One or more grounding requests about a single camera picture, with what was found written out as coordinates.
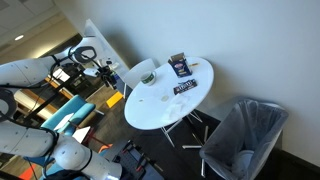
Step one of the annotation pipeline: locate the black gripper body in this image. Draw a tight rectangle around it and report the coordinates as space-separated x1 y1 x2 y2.
99 65 119 83

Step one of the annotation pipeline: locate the green and white paper cup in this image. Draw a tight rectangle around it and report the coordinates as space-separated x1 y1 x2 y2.
140 70 157 87

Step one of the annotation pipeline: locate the white chair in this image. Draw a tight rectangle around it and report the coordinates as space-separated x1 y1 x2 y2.
122 57 160 100

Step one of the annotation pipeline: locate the white whiteboard panel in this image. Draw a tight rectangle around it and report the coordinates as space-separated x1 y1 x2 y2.
83 18 130 78

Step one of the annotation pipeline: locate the teal blue armchair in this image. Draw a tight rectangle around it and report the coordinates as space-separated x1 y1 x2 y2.
23 94 97 180

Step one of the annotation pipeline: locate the round white table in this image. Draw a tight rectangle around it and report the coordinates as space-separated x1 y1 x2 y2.
123 56 215 149

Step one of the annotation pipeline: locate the white paper sheet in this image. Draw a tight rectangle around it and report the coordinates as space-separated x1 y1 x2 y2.
53 112 75 132

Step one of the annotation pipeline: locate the crumpled white tissue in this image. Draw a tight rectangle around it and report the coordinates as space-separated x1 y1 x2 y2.
160 94 193 124

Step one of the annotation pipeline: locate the blue open cardboard box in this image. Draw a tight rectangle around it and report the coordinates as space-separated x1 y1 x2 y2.
167 52 193 79

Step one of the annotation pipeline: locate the black candy pack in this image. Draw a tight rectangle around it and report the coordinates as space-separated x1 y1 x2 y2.
172 78 198 96

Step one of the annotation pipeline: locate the black tool case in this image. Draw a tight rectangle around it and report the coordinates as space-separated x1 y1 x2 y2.
113 139 164 180

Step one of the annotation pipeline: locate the grey bin with clear liner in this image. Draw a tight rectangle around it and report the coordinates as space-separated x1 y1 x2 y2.
199 96 290 180

